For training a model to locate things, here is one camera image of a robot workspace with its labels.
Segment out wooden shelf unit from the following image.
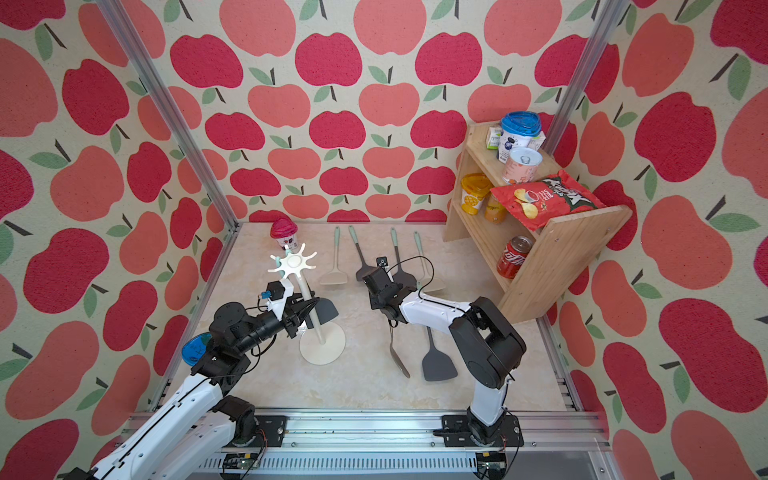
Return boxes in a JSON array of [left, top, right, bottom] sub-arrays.
[[442, 121, 634, 325]]

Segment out white utensil rack stand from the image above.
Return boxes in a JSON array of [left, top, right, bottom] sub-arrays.
[[270, 244, 346, 366]]

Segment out red chips bag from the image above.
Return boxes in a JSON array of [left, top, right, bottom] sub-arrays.
[[490, 170, 606, 231]]

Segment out small green white carton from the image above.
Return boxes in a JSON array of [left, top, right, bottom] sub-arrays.
[[486, 125, 503, 150]]

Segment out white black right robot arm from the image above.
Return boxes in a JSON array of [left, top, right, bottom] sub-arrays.
[[363, 267, 527, 447]]

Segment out beige spatula mint handle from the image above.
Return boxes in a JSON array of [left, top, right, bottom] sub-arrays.
[[414, 231, 446, 292]]

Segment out red cola can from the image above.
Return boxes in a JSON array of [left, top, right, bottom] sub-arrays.
[[497, 235, 533, 279]]

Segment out aluminium corner post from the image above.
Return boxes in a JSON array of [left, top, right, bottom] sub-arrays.
[[97, 0, 240, 236], [543, 0, 631, 156]]

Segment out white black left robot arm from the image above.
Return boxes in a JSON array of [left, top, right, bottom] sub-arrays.
[[67, 294, 320, 479]]

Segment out orange schweppes can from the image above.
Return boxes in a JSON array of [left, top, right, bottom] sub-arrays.
[[484, 194, 507, 225]]

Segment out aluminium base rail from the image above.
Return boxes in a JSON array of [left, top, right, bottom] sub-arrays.
[[125, 407, 607, 478]]

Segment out aluminium corner post right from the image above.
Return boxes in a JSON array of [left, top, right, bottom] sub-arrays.
[[543, 0, 631, 156]]

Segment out grey slotted utensil mint handle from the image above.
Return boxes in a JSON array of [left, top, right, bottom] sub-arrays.
[[422, 327, 458, 382]]

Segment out blue plastic bowl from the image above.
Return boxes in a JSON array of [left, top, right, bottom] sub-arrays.
[[181, 332, 212, 367]]

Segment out pink lid yogurt cup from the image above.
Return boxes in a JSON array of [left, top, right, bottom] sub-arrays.
[[270, 217, 299, 253]]

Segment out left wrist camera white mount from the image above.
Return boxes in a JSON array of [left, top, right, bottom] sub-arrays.
[[259, 278, 294, 320]]

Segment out blue lid yogurt tub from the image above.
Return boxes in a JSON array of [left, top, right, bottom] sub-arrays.
[[497, 111, 546, 163]]

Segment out pink tin can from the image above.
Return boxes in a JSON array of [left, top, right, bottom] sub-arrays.
[[502, 147, 543, 184]]

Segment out yellow mango cup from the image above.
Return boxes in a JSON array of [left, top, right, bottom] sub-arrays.
[[460, 173, 493, 215]]

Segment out aluminium corner post left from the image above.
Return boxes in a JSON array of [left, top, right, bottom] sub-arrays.
[[97, 0, 240, 236]]

